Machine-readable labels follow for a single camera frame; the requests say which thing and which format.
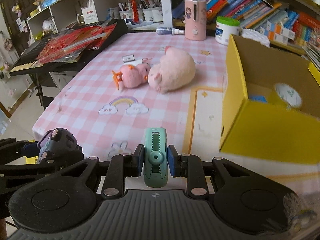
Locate white bookshelf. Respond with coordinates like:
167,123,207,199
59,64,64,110
27,0,173,38

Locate white jar green lid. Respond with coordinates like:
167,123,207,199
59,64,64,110
215,16,240,46

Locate red white figurine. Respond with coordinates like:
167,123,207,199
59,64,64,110
130,0,139,23

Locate white charger plug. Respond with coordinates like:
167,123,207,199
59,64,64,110
128,59,143,66

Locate yellow cardboard box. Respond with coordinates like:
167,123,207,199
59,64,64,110
220,35,319,165

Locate white pen holder cups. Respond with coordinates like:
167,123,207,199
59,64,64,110
119,7,163,23

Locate large pink plush toy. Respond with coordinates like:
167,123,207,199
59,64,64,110
148,46,196,94

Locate green correction tape dispenser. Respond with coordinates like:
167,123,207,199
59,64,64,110
144,127,168,188

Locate pink cylindrical humidifier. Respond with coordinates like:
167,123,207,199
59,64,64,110
184,0,207,41

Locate clear spray bottle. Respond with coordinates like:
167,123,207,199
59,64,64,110
156,27,184,35

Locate white quilted pouch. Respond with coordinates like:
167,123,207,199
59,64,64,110
240,28,270,47

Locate small pink plush chick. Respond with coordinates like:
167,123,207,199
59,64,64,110
112,63,151,90

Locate row of leaning books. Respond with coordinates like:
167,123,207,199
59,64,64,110
171,0,320,55

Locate small silver box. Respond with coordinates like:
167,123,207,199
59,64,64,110
122,54,135,63

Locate purple grey toy car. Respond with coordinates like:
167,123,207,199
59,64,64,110
37,128,78,164

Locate pink checkered tablecloth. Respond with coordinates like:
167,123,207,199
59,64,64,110
33,33,319,194

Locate orange white medicine boxes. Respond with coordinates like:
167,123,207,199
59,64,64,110
259,21,296,45

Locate black electronic keyboard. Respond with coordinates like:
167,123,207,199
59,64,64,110
10,20,128,76

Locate tape roll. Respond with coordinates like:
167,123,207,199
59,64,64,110
274,83,302,108

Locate red plastic bag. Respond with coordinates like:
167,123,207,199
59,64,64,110
36,23,117,64

